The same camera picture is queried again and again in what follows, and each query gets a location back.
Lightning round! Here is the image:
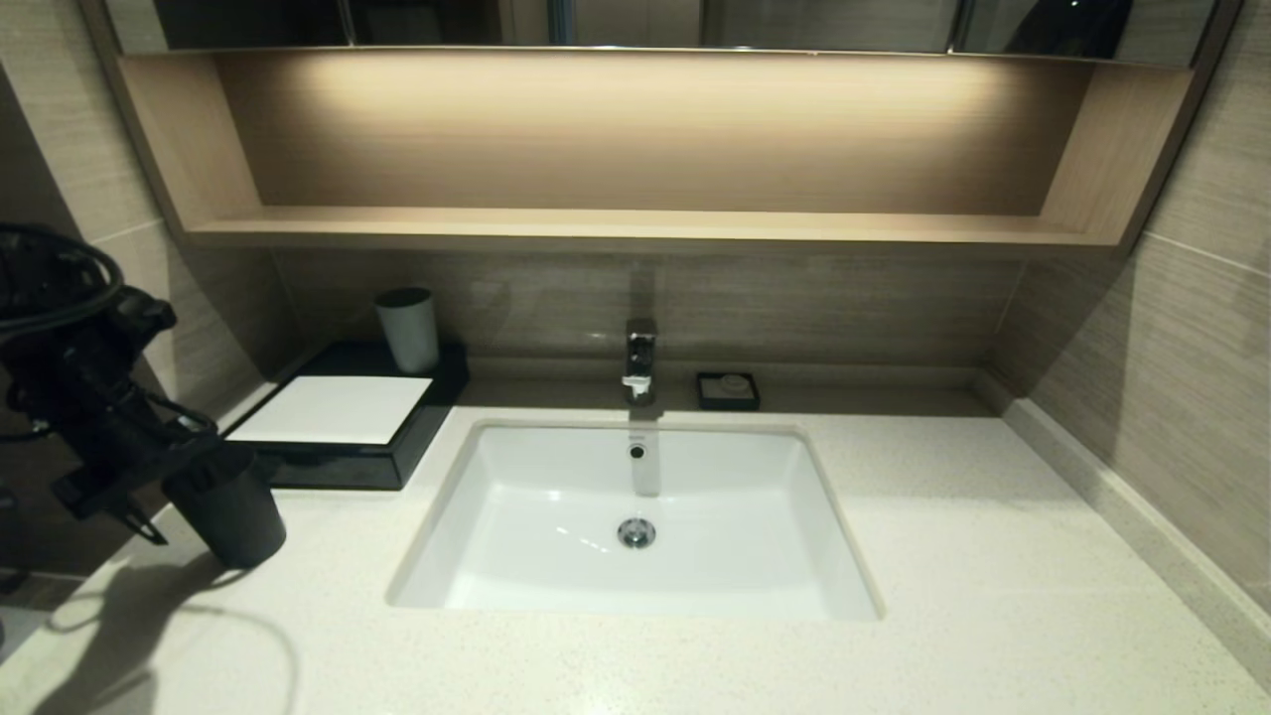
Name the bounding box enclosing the black tumbler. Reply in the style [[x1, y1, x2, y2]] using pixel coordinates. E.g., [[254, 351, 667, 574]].
[[162, 442, 288, 570]]

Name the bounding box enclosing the black box drawer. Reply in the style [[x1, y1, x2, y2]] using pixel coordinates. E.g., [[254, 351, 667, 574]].
[[248, 444, 400, 492]]

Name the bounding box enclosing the black amenity box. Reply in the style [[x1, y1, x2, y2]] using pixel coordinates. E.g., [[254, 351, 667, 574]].
[[223, 343, 473, 492]]

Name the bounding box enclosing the pale grey tumbler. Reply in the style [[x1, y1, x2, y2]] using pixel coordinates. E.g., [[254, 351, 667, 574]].
[[375, 287, 441, 375]]

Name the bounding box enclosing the chrome basin faucet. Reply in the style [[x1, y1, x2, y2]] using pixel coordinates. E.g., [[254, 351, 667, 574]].
[[623, 318, 659, 406]]

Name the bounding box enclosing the black soap dish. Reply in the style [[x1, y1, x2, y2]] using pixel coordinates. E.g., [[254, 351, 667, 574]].
[[695, 370, 762, 412]]

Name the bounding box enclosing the white ceramic sink basin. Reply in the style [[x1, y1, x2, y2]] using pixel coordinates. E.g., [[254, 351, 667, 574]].
[[385, 417, 885, 624]]

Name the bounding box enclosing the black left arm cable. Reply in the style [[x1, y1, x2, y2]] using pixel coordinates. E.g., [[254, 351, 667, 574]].
[[0, 223, 219, 443]]

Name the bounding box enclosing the light wooden wall shelf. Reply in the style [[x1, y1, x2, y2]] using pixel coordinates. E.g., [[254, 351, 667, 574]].
[[79, 0, 1242, 261]]

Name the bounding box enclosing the mirrored wall cabinet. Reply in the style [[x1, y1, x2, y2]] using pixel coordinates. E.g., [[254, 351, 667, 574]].
[[104, 0, 1222, 69]]

